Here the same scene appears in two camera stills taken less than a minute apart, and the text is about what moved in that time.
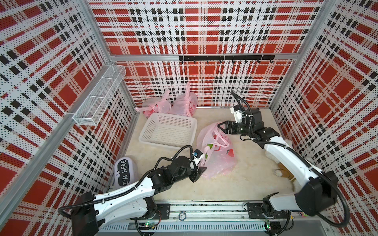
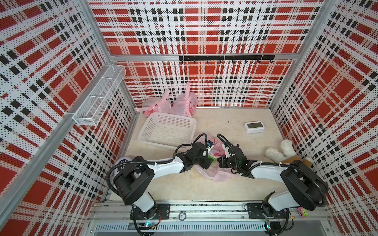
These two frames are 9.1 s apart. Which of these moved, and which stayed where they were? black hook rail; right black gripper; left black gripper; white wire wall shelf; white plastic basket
Moved: right black gripper; left black gripper
Stayed: white plastic basket; white wire wall shelf; black hook rail
